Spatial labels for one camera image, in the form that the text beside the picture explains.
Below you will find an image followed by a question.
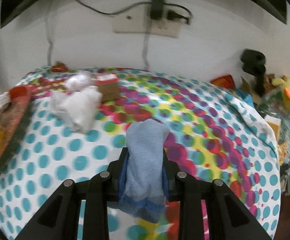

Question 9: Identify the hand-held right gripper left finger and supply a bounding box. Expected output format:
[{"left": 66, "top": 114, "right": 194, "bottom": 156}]
[{"left": 17, "top": 147, "right": 129, "bottom": 240}]

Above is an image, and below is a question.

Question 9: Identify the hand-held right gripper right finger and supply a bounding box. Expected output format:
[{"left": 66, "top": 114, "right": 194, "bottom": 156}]
[{"left": 162, "top": 149, "right": 272, "bottom": 240}]

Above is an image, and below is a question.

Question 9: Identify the light blue sock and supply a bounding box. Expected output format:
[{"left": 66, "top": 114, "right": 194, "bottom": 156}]
[{"left": 119, "top": 119, "right": 170, "bottom": 223}]

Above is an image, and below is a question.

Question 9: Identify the large white sock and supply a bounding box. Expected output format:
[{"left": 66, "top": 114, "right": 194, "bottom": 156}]
[{"left": 50, "top": 86, "right": 103, "bottom": 133}]

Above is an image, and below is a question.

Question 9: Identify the clear plastic bag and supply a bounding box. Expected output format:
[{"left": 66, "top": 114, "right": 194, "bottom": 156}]
[{"left": 65, "top": 71, "right": 93, "bottom": 92}]

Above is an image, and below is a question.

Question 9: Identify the red round tray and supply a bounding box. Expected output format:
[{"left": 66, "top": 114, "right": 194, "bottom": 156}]
[{"left": 0, "top": 85, "right": 36, "bottom": 183}]

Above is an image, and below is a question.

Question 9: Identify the polka dot tablecloth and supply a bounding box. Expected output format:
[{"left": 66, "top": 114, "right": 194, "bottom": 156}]
[{"left": 0, "top": 65, "right": 283, "bottom": 240}]

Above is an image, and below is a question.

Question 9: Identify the cardboard box with red top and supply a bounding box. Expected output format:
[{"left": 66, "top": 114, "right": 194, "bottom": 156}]
[{"left": 95, "top": 74, "right": 120, "bottom": 102}]

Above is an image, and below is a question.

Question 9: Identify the red packet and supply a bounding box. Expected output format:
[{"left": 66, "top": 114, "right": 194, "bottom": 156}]
[{"left": 210, "top": 75, "right": 236, "bottom": 89}]

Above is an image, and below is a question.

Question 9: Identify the red candy wrapper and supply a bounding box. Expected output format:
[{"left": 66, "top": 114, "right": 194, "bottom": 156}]
[{"left": 51, "top": 61, "right": 68, "bottom": 72}]

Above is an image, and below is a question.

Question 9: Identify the black stand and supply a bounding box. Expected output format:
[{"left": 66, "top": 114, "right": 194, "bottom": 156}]
[{"left": 240, "top": 49, "right": 267, "bottom": 97}]

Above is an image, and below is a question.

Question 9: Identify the yellow orange toy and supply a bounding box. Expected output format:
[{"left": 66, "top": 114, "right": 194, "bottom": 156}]
[{"left": 271, "top": 75, "right": 290, "bottom": 113}]

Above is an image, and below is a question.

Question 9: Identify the black plug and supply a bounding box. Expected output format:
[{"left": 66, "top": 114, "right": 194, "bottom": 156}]
[{"left": 166, "top": 9, "right": 192, "bottom": 25}]

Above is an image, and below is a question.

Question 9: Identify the black power adapter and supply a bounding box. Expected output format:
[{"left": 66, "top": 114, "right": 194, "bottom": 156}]
[{"left": 150, "top": 0, "right": 166, "bottom": 20}]

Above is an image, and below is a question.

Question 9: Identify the black adapter cable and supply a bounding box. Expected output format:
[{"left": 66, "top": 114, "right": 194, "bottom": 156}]
[{"left": 142, "top": 32, "right": 150, "bottom": 69}]

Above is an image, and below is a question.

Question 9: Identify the black hanging cable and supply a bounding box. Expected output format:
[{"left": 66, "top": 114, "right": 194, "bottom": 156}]
[{"left": 46, "top": 0, "right": 54, "bottom": 65}]

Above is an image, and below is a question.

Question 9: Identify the beige wall socket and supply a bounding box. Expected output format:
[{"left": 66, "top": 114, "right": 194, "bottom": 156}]
[{"left": 113, "top": 17, "right": 182, "bottom": 38}]

